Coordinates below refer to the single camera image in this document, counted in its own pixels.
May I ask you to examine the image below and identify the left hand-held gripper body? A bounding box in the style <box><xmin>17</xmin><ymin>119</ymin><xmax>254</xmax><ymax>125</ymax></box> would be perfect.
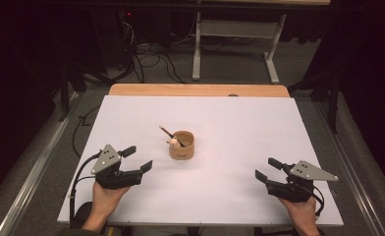
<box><xmin>90</xmin><ymin>144</ymin><xmax>146</xmax><ymax>191</ymax></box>

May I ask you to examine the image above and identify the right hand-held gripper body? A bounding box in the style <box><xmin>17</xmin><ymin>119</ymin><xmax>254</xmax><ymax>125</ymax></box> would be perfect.
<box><xmin>264</xmin><ymin>159</ymin><xmax>340</xmax><ymax>204</ymax></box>

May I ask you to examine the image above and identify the wooden pen holder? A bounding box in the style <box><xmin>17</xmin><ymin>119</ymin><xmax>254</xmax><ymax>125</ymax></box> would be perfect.
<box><xmin>167</xmin><ymin>130</ymin><xmax>195</xmax><ymax>161</ymax></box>

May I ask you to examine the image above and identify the wooden spoon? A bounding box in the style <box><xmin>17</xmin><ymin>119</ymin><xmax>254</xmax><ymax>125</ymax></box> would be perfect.
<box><xmin>158</xmin><ymin>125</ymin><xmax>186</xmax><ymax>148</ymax></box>

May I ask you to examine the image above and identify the person's right hand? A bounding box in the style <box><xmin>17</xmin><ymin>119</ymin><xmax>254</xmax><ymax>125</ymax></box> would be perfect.
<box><xmin>278</xmin><ymin>196</ymin><xmax>318</xmax><ymax>230</ymax></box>

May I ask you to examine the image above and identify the person's left hand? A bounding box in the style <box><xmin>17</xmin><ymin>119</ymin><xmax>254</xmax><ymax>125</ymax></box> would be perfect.
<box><xmin>89</xmin><ymin>181</ymin><xmax>132</xmax><ymax>225</ymax></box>

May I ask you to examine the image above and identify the white board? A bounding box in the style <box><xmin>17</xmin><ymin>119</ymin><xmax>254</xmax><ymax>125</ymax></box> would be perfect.
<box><xmin>56</xmin><ymin>94</ymin><xmax>345</xmax><ymax>227</ymax></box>

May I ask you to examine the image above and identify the black metal stand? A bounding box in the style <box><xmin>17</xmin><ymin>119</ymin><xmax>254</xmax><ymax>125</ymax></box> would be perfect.
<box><xmin>57</xmin><ymin>60</ymin><xmax>87</xmax><ymax>123</ymax></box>
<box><xmin>287</xmin><ymin>63</ymin><xmax>342</xmax><ymax>135</ymax></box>

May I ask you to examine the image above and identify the wooden table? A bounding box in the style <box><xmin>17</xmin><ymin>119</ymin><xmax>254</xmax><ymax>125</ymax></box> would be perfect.
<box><xmin>108</xmin><ymin>83</ymin><xmax>291</xmax><ymax>98</ymax></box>

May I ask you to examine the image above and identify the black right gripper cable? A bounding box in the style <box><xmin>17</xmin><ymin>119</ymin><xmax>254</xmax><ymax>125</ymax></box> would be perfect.
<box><xmin>306</xmin><ymin>184</ymin><xmax>326</xmax><ymax>218</ymax></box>

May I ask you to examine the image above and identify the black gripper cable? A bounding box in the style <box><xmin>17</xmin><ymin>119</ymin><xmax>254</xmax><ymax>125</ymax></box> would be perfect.
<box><xmin>306</xmin><ymin>184</ymin><xmax>326</xmax><ymax>218</ymax></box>
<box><xmin>69</xmin><ymin>149</ymin><xmax>103</xmax><ymax>228</ymax></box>

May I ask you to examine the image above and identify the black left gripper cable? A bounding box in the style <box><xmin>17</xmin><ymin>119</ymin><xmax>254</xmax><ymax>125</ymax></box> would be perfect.
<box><xmin>69</xmin><ymin>149</ymin><xmax>103</xmax><ymax>228</ymax></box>

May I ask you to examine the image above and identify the black floor cable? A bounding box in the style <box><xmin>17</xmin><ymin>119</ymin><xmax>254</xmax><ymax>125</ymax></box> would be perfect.
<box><xmin>71</xmin><ymin>104</ymin><xmax>102</xmax><ymax>159</ymax></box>

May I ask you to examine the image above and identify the aluminium floor rail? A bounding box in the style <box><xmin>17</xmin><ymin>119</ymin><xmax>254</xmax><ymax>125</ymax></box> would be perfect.
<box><xmin>0</xmin><ymin>91</ymin><xmax>81</xmax><ymax>236</ymax></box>
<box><xmin>312</xmin><ymin>100</ymin><xmax>385</xmax><ymax>236</ymax></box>

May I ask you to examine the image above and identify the tangle of floor cables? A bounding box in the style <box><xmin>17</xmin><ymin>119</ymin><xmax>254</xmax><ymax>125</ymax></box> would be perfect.
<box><xmin>114</xmin><ymin>18</ymin><xmax>198</xmax><ymax>85</ymax></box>

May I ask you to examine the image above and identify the white metal desk frame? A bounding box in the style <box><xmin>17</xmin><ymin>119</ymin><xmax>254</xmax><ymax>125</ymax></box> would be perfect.
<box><xmin>192</xmin><ymin>11</ymin><xmax>289</xmax><ymax>85</ymax></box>

